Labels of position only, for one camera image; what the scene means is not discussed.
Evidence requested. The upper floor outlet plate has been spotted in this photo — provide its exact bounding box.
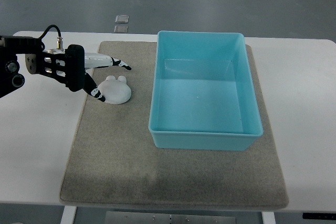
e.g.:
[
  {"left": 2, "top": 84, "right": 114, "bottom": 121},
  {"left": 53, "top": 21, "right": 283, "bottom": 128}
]
[{"left": 115, "top": 15, "right": 129, "bottom": 24}]

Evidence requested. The grey felt mat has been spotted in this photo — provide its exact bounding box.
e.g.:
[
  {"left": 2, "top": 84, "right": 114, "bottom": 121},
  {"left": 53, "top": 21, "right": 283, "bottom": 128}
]
[{"left": 59, "top": 41, "right": 289, "bottom": 211}]

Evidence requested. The lower floor outlet plate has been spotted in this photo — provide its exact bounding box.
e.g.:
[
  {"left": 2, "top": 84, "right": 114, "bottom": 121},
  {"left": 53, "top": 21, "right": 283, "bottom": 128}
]
[{"left": 114, "top": 25, "right": 128, "bottom": 34}]

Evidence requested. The white rabbit toy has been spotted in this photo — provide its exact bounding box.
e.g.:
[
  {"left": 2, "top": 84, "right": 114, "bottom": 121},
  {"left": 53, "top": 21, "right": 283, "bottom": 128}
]
[{"left": 98, "top": 76, "right": 132, "bottom": 105}]

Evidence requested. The floor outlet plate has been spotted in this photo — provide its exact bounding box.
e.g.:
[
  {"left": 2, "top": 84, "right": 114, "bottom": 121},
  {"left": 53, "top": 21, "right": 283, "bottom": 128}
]
[
  {"left": 114, "top": 25, "right": 128, "bottom": 34},
  {"left": 115, "top": 15, "right": 129, "bottom": 24}
]

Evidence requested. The white right table leg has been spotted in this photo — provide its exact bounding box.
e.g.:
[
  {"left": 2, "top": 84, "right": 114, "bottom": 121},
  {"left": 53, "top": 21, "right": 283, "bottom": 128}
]
[{"left": 261, "top": 211, "right": 276, "bottom": 224}]

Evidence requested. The white left table leg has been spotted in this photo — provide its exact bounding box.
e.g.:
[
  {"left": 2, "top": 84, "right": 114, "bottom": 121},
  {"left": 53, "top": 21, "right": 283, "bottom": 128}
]
[{"left": 60, "top": 206, "right": 77, "bottom": 224}]

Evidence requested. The white table leg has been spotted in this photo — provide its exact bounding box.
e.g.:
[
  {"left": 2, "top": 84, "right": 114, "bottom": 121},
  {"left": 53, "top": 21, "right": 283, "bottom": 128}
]
[
  {"left": 60, "top": 206, "right": 77, "bottom": 224},
  {"left": 261, "top": 211, "right": 276, "bottom": 224}
]

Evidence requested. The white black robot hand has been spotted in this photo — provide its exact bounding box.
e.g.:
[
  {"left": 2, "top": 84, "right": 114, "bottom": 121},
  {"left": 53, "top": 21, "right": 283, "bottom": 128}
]
[{"left": 83, "top": 53, "right": 132, "bottom": 102}]

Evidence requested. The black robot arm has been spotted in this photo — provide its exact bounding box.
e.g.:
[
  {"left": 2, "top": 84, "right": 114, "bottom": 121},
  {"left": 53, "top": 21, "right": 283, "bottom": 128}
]
[{"left": 1, "top": 25, "right": 86, "bottom": 97}]

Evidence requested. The blue plastic box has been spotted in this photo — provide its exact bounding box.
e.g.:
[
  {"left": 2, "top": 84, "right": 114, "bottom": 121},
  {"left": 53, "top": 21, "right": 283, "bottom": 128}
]
[{"left": 149, "top": 31, "right": 264, "bottom": 151}]

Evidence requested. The black table control panel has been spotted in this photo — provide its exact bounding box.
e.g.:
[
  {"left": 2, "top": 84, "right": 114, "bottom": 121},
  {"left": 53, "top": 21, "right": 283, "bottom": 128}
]
[{"left": 302, "top": 212, "right": 336, "bottom": 220}]

